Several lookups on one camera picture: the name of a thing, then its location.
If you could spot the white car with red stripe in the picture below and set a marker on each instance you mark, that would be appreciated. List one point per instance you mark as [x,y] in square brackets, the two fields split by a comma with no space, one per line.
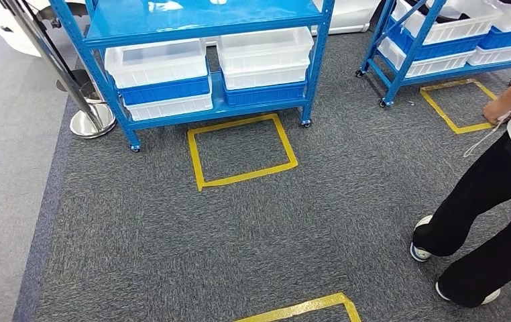
[11,35]

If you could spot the blue metal shelf rack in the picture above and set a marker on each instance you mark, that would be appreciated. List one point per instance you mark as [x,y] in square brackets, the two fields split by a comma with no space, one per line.
[202,17]
[409,58]

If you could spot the yellow floor tape square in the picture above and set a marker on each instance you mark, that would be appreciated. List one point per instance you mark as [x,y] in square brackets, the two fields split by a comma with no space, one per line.
[473,129]
[195,155]

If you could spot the person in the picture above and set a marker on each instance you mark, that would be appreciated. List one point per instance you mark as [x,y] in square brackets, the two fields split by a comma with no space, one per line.
[491,186]

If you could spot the dark base stanchion post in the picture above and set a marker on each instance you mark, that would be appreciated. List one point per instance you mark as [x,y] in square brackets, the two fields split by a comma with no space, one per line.
[75,80]

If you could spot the chrome base stanchion post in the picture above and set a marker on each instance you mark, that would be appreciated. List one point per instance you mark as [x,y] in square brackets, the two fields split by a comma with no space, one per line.
[91,122]

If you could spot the person's hand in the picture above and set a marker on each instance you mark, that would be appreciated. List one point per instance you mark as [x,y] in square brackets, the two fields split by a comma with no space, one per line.
[494,111]

